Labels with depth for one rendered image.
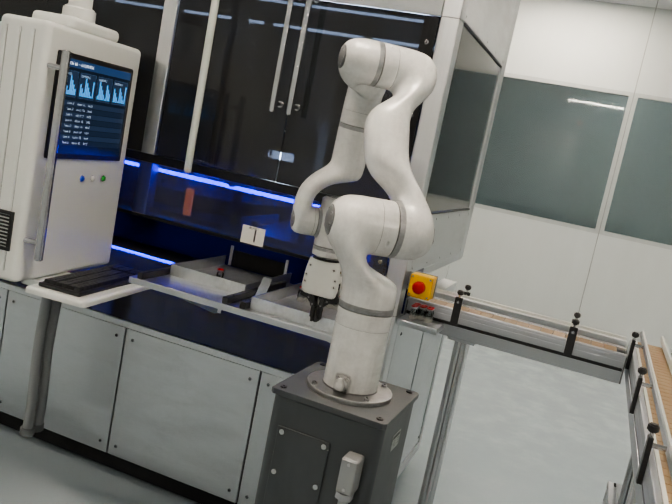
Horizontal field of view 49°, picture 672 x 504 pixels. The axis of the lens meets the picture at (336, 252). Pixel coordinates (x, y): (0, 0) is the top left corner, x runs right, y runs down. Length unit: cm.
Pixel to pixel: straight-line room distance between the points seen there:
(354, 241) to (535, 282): 545
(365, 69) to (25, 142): 105
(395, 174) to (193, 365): 131
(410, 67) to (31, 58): 110
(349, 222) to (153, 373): 143
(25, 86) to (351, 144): 95
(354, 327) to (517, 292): 541
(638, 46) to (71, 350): 536
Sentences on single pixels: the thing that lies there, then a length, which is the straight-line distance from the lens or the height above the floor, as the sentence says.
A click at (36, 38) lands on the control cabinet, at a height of 150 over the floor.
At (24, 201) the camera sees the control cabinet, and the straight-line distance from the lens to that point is 228.
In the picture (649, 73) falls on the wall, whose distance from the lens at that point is 688.
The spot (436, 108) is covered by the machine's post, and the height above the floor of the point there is 153.
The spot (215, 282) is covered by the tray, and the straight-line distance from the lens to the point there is 225.
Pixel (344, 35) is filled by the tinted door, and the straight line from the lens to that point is 240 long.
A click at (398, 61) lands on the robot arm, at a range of 169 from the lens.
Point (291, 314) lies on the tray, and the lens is 202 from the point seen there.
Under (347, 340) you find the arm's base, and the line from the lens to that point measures 155.
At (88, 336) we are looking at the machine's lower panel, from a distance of 288.
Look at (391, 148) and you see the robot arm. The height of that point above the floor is 139.
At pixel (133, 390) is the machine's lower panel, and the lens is 281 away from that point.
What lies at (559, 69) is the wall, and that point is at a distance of 690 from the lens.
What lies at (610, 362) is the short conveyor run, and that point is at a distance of 236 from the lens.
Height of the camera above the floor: 139
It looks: 9 degrees down
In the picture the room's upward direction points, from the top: 11 degrees clockwise
